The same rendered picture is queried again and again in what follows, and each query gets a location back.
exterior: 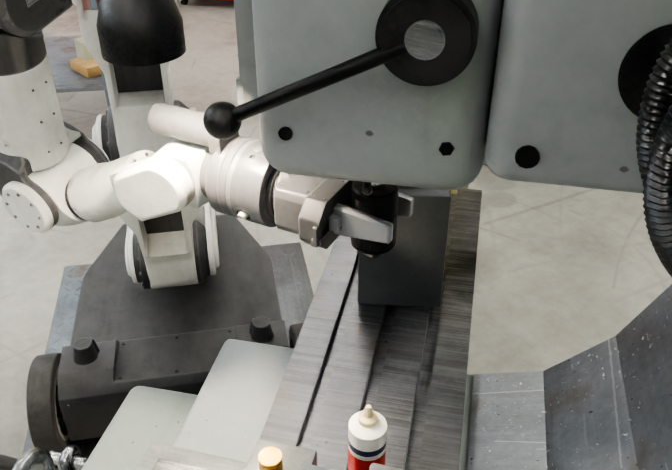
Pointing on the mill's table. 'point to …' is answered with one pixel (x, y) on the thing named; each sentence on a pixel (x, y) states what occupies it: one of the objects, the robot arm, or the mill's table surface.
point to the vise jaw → (292, 455)
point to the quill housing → (296, 141)
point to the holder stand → (410, 255)
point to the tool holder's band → (375, 194)
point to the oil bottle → (366, 439)
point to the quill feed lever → (429, 44)
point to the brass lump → (270, 459)
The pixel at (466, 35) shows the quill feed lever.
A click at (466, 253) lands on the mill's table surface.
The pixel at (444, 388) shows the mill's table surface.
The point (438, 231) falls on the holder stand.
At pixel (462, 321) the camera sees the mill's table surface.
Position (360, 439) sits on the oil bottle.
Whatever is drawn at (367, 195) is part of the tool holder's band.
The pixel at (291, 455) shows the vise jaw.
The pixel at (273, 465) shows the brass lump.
